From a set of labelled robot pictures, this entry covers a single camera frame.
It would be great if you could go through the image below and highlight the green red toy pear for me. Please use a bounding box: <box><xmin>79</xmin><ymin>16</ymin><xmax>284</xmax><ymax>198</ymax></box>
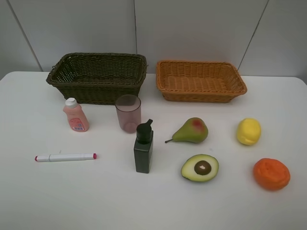
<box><xmin>165</xmin><ymin>117</ymin><xmax>209</xmax><ymax>144</ymax></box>

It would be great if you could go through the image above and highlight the halved toy avocado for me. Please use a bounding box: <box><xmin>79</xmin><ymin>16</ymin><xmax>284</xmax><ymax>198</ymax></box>
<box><xmin>181</xmin><ymin>154</ymin><xmax>219</xmax><ymax>182</ymax></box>

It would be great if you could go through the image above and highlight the yellow toy lemon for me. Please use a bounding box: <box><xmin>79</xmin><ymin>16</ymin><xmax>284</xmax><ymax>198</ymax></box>
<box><xmin>236</xmin><ymin>118</ymin><xmax>261</xmax><ymax>146</ymax></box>

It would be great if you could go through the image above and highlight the orange toy tangerine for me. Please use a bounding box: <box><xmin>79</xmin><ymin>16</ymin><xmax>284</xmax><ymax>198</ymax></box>
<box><xmin>252</xmin><ymin>158</ymin><xmax>291</xmax><ymax>191</ymax></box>

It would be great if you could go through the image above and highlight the translucent pink plastic cup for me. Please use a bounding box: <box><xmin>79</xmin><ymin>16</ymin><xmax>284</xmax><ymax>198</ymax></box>
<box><xmin>115</xmin><ymin>94</ymin><xmax>142</xmax><ymax>133</ymax></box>

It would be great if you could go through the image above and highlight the dark green pump bottle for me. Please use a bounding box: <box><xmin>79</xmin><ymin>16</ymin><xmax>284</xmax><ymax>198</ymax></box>
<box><xmin>133</xmin><ymin>119</ymin><xmax>154</xmax><ymax>173</ymax></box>

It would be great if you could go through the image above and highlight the orange wicker basket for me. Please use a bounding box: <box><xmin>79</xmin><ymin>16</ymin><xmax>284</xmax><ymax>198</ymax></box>
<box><xmin>156</xmin><ymin>60</ymin><xmax>247</xmax><ymax>103</ymax></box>

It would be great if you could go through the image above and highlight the dark brown wicker basket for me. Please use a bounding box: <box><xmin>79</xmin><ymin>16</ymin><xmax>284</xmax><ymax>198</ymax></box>
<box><xmin>46</xmin><ymin>53</ymin><xmax>147</xmax><ymax>105</ymax></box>

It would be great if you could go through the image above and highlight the pink lotion bottle white cap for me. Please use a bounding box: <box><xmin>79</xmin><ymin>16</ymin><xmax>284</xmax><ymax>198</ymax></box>
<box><xmin>63</xmin><ymin>98</ymin><xmax>89</xmax><ymax>132</ymax></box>

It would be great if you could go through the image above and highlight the white marker with pink ends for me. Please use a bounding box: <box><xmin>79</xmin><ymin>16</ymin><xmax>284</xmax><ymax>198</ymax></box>
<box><xmin>35</xmin><ymin>153</ymin><xmax>97</xmax><ymax>162</ymax></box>

